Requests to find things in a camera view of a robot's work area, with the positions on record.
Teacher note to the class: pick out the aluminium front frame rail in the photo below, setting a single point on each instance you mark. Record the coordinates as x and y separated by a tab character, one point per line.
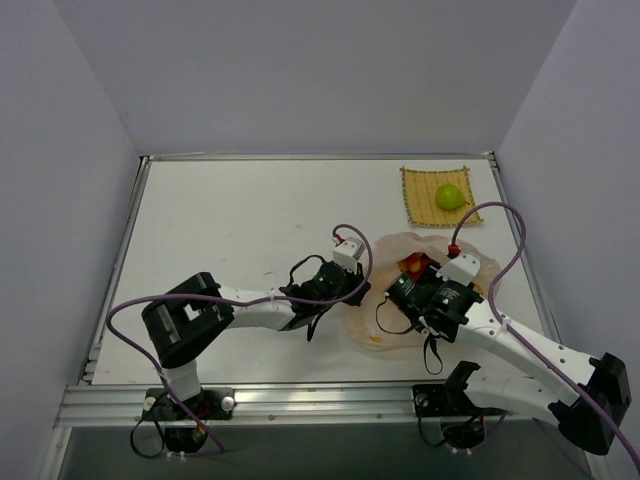
255	404

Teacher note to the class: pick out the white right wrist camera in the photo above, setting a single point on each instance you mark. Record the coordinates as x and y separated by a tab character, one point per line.
462	266

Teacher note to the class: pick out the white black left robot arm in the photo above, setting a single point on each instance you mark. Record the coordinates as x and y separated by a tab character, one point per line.
181	329

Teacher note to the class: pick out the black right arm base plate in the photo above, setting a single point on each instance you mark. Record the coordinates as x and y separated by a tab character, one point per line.
432	400

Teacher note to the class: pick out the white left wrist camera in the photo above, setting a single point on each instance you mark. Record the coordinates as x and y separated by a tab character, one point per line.
348	250

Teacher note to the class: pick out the green fake apple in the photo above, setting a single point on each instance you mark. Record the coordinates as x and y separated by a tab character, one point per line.
449	197

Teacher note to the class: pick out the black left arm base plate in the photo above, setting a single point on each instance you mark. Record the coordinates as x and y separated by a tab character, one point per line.
209	404

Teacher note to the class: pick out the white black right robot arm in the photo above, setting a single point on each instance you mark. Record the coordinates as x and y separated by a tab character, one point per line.
584	397

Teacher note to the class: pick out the translucent printed plastic bag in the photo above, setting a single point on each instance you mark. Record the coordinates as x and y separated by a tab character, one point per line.
378	327

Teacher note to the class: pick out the yellow woven bamboo mat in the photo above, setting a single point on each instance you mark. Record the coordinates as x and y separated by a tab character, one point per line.
419	188

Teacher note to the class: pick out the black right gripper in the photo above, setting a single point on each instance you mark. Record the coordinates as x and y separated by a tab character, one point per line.
430	272

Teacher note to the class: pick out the red fake cherry tomatoes bunch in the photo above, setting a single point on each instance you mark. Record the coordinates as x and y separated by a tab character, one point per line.
414	265

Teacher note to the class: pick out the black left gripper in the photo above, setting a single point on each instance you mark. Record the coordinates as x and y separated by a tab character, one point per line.
357	288

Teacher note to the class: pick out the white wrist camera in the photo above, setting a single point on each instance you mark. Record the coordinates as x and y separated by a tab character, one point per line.
348	250
462	266

